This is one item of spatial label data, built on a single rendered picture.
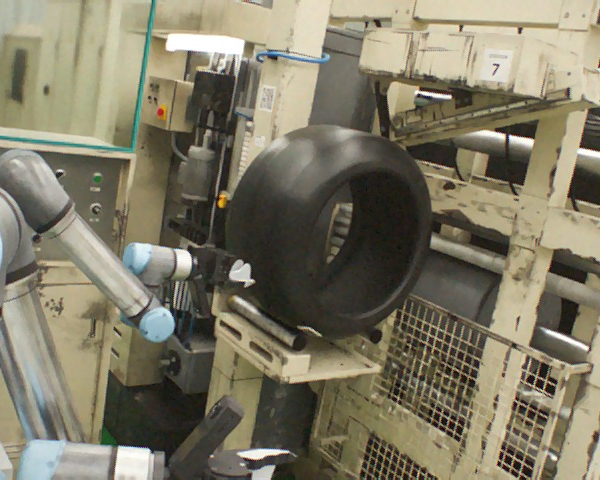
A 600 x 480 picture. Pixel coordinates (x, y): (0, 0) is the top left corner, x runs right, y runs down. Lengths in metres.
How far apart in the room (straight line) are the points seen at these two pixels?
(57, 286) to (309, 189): 0.93
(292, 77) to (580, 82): 0.81
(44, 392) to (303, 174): 0.97
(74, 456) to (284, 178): 1.05
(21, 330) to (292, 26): 1.41
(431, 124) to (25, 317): 1.51
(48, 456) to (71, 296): 1.46
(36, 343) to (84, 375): 1.49
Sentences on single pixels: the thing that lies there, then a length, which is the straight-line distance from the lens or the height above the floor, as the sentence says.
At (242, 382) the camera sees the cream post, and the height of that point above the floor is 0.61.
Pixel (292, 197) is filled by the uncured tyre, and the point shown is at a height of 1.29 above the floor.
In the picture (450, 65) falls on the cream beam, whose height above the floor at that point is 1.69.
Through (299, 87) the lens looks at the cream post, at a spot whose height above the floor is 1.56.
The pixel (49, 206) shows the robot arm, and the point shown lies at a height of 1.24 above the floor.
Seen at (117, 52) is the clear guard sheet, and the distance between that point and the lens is 2.23.
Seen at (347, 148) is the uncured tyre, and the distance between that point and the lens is 1.78.
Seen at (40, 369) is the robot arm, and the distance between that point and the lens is 0.95.
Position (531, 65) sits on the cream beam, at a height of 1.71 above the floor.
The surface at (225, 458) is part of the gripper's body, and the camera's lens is 0.91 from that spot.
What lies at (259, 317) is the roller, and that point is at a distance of 1.98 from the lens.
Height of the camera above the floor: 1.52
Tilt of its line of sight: 11 degrees down
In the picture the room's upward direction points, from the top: 10 degrees clockwise
